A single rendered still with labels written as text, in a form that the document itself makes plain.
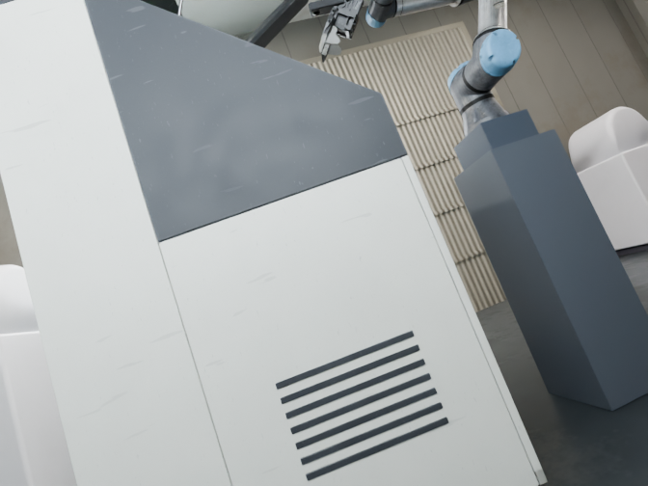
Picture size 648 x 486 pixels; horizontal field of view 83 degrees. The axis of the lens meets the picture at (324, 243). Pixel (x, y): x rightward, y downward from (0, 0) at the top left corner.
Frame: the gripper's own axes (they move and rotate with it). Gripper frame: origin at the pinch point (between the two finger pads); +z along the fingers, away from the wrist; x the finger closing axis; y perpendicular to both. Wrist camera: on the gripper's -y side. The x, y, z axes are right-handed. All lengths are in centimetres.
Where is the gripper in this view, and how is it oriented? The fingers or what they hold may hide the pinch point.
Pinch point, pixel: (320, 53)
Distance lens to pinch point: 135.3
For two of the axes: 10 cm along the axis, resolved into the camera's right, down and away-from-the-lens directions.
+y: 9.3, 3.8, -0.5
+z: -3.7, 9.2, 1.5
